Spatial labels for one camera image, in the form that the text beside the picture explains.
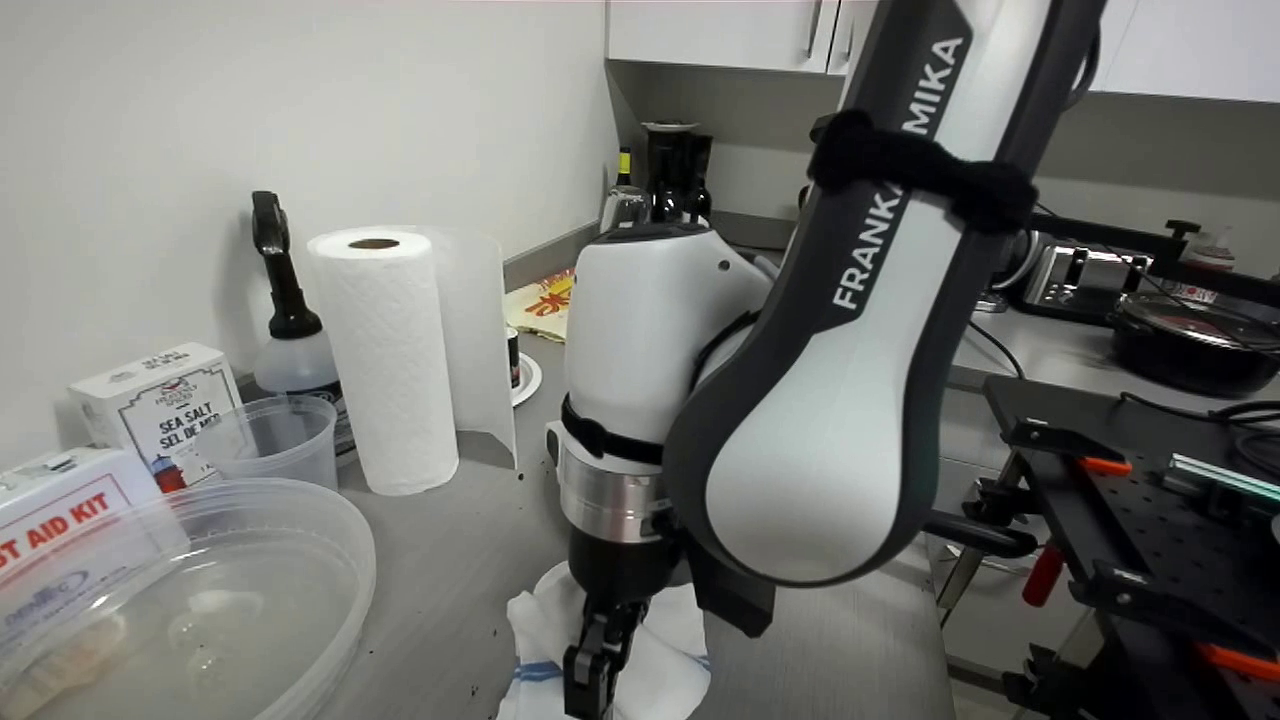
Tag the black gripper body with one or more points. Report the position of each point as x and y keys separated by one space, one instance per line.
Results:
x=624 y=579

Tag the white sea salt box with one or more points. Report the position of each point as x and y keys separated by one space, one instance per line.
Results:
x=157 y=411

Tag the clear plastic bowl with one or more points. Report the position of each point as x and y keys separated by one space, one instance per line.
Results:
x=227 y=603

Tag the first aid kit box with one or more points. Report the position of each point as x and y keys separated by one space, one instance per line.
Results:
x=71 y=522

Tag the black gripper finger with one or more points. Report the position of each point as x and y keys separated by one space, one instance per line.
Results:
x=599 y=657

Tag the white blue-striped towel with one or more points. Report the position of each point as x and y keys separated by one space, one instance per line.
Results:
x=666 y=673

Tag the small clear plastic cup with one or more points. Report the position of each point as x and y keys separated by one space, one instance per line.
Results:
x=290 y=439

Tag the black frying pan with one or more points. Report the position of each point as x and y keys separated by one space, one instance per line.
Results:
x=1201 y=337

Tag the black perforated robot table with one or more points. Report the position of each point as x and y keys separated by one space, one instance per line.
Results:
x=1162 y=522

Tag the white paper towel roll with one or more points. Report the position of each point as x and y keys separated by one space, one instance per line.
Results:
x=385 y=331

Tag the black spray bottle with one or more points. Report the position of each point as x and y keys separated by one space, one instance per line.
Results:
x=294 y=356

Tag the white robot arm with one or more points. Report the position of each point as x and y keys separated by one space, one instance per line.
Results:
x=757 y=429

